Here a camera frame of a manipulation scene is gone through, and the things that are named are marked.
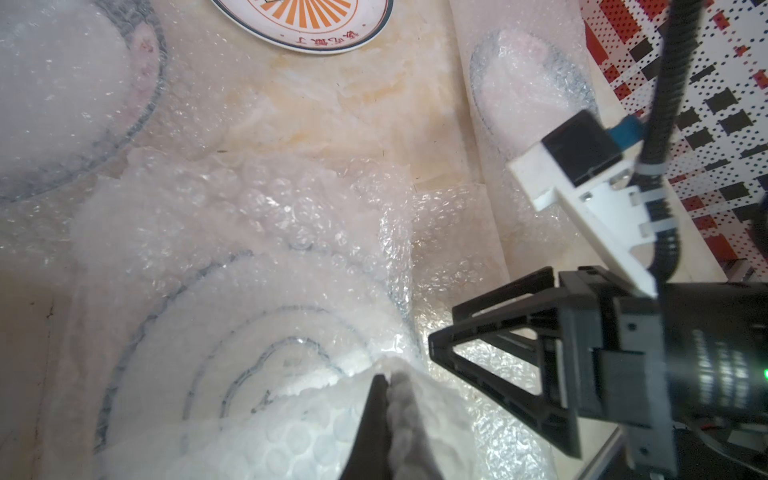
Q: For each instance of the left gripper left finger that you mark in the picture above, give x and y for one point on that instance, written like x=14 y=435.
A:
x=368 y=459

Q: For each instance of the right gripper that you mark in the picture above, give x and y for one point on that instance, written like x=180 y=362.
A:
x=593 y=348

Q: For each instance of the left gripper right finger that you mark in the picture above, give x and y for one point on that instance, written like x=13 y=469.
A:
x=413 y=455

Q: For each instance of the white plate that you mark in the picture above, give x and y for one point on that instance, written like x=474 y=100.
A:
x=258 y=368

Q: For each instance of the bubble wrap of white plate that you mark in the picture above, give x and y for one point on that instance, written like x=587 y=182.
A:
x=141 y=237

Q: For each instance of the orange pattern dinner plate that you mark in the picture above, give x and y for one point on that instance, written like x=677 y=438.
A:
x=317 y=27

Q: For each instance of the bubble wrap of orange plate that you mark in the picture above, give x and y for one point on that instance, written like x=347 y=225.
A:
x=457 y=253

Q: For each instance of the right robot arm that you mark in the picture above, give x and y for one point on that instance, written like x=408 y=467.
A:
x=675 y=367

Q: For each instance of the bubble wrap of right plate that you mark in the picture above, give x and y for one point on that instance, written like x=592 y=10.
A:
x=529 y=239

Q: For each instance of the bubble wrap of rear plate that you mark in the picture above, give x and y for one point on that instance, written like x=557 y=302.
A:
x=208 y=88

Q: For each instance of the grey rimmed plate right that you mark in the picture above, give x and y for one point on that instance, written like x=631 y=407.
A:
x=523 y=87

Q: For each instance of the grey rimmed plate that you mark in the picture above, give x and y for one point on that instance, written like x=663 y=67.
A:
x=79 y=80
x=523 y=87

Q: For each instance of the grey rimmed plate rear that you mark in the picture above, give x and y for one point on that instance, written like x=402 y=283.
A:
x=79 y=80

